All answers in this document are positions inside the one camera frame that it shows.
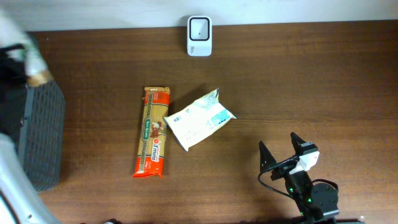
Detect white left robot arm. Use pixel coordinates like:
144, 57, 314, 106
1, 11, 65, 223

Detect yellow white snack bag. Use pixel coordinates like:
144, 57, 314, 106
164, 89, 237, 151

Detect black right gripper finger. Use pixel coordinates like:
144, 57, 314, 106
290, 132, 306, 156
259, 141, 277, 172

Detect orange spaghetti packet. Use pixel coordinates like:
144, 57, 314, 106
133, 86, 170, 178

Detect white tube with gold cap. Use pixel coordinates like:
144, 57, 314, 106
22, 32, 53, 87

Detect white barcode scanner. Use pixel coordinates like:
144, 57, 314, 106
187, 16, 213, 57

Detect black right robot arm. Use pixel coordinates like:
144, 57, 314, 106
257, 132, 339, 223

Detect grey plastic basket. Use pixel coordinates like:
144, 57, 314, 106
17, 80, 65, 192

